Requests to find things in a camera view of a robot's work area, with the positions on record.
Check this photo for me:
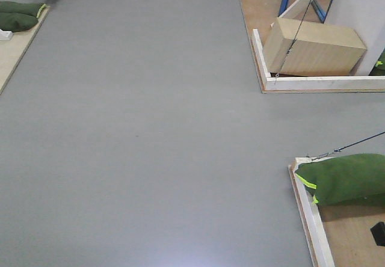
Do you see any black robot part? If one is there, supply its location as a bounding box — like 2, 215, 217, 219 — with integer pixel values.
370, 221, 385, 247

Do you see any upper right plywood platform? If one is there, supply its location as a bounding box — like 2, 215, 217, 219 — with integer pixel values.
235, 0, 385, 94

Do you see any dark rope with turnbuckle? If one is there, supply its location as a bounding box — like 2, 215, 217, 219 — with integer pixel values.
274, 0, 321, 78

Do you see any dark blue rope lower right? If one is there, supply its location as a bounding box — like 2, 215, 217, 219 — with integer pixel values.
305, 131, 385, 162

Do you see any small green sandbag far right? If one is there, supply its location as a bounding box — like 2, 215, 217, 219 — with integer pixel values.
369, 49, 385, 76

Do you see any green sandbag upper left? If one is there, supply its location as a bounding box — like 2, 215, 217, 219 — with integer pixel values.
1, 1, 48, 18

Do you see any white block on left platform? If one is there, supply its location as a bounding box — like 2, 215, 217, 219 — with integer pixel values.
0, 29, 13, 41

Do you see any white wooden border lower right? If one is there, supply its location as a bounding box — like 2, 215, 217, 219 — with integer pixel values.
288, 158, 335, 267

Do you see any plywood platform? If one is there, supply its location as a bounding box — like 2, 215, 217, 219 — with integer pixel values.
1, 6, 50, 93
235, 0, 385, 94
317, 206, 384, 266

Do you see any left plywood platform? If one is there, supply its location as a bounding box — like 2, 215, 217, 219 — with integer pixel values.
1, 6, 50, 93

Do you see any white wall panel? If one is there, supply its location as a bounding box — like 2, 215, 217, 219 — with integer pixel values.
326, 0, 384, 76

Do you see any green sandbag lower left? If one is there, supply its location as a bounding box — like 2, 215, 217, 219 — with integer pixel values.
1, 13, 39, 32

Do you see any white L-shaped wooden border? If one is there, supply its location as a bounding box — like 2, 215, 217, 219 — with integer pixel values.
251, 29, 384, 93

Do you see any large green sandbag right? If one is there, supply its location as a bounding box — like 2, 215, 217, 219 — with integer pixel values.
295, 153, 384, 207

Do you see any beige wooden box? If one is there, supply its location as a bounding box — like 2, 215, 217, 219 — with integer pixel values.
263, 18, 366, 76

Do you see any lower right plywood platform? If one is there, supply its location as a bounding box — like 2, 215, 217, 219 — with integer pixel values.
317, 206, 384, 266

